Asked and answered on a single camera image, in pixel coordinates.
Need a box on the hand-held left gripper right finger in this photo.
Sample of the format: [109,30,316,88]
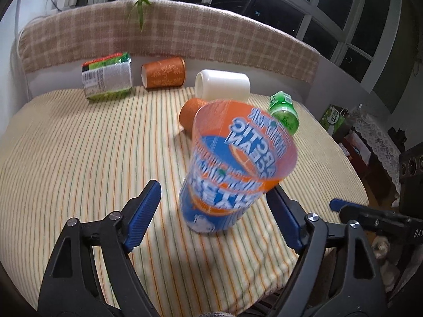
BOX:
[266,185,388,317]

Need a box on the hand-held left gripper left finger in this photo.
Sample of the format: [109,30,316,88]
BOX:
[38,180,162,317]

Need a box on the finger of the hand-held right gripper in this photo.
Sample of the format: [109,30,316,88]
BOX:
[330,199,414,239]

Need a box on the orange blue printed plastic cup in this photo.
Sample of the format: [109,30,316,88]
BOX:
[178,99,298,236]

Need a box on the small orange paper cup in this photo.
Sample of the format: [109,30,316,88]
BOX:
[179,98,209,133]

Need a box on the brown patterned paper cup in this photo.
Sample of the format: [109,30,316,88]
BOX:
[141,57,186,89]

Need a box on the white cup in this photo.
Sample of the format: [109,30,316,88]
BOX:
[195,69,251,102]

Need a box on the white lace cloth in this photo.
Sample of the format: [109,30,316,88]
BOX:
[350,106,403,186]

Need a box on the striped yellow table cloth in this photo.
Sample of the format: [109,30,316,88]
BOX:
[0,85,369,317]

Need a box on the green carton box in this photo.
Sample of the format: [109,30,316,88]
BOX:
[319,104,348,137]

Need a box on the green plastic bottle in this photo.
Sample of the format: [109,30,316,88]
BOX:
[268,91,300,136]

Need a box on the green white snack packet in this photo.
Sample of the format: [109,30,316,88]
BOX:
[81,52,134,100]

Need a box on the white framed window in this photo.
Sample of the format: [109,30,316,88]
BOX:
[75,0,403,85]

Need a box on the plaid beige cloth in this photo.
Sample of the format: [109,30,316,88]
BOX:
[18,0,322,84]

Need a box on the green potted plant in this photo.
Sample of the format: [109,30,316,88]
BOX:
[84,0,199,34]

